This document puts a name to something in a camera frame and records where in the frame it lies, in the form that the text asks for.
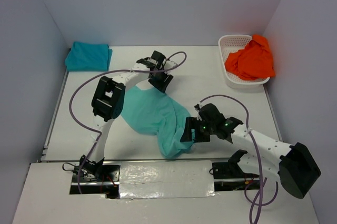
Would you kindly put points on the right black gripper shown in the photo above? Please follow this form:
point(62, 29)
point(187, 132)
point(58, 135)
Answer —
point(191, 122)

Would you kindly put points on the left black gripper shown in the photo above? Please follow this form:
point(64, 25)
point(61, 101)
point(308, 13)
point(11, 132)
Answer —
point(161, 85)

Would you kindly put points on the light turquoise t-shirt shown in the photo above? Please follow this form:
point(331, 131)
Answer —
point(151, 112)

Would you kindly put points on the teal t-shirt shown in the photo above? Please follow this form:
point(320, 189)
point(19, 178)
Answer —
point(84, 57)

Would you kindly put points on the orange t-shirt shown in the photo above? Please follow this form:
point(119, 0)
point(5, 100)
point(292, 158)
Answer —
point(252, 62)

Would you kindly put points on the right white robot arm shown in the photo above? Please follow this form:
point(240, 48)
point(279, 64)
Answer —
point(292, 166)

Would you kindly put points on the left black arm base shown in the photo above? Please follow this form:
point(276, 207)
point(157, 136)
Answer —
point(102, 178)

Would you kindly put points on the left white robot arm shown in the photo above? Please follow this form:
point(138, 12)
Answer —
point(108, 102)

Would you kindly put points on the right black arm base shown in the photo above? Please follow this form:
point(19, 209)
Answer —
point(228, 179)

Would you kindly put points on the silver foil tape sheet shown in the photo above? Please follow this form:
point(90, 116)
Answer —
point(166, 179)

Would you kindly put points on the white plastic basket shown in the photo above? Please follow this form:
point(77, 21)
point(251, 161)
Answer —
point(231, 44)

